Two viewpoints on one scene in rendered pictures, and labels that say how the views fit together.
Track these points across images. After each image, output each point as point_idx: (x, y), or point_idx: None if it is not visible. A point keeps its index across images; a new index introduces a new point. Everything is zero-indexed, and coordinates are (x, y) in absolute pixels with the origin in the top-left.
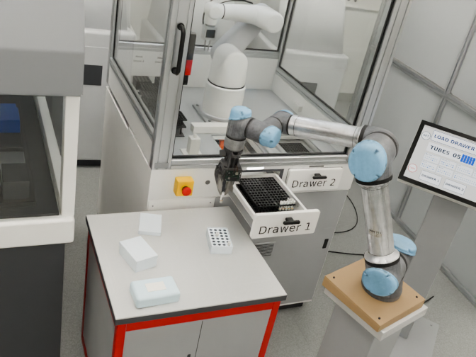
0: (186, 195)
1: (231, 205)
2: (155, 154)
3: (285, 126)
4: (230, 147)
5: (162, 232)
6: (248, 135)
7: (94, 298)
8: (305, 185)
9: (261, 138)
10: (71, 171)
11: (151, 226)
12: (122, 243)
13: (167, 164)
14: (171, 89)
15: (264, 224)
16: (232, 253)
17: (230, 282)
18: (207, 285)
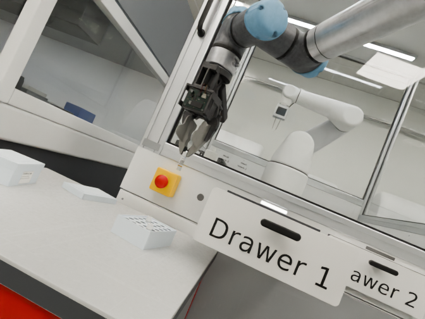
0: (158, 186)
1: (225, 255)
2: (149, 126)
3: (303, 35)
4: (209, 57)
5: (90, 201)
6: (234, 23)
7: None
8: (355, 279)
9: (248, 11)
10: (18, 37)
11: (85, 189)
12: (9, 150)
13: (158, 146)
14: (191, 54)
15: (225, 215)
16: (145, 251)
17: (67, 249)
18: (19, 223)
